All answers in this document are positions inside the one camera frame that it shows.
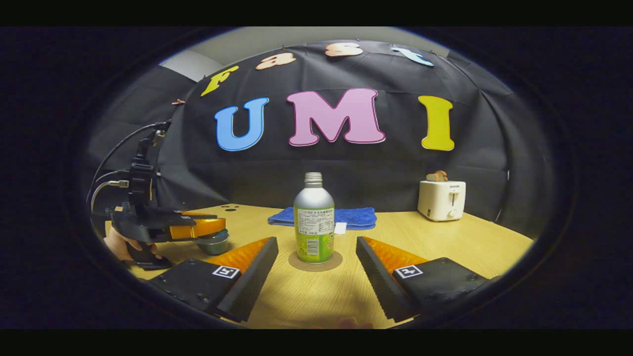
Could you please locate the black cable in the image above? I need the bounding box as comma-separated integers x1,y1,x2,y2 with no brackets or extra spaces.
87,123,166,206

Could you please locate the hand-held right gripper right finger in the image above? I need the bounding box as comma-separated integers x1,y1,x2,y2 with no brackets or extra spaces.
356,236,495,322

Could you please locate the white toaster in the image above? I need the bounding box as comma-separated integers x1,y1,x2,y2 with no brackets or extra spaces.
417,180,466,222

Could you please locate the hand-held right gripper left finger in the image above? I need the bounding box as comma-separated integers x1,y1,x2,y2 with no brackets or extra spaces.
148,236,279,323

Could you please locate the grey cable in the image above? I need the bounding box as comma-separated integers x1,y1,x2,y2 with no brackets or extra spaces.
90,180,130,213

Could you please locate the teal teacup white inside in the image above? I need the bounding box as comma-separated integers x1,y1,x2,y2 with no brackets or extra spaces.
196,236,231,256

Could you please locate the silver water bottle green label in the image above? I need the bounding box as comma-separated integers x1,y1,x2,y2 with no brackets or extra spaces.
293,172,335,264

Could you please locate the blue towel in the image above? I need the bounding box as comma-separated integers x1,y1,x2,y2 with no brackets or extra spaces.
268,206,377,234

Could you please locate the round brown coaster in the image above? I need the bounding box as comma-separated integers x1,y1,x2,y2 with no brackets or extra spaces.
288,250,343,272

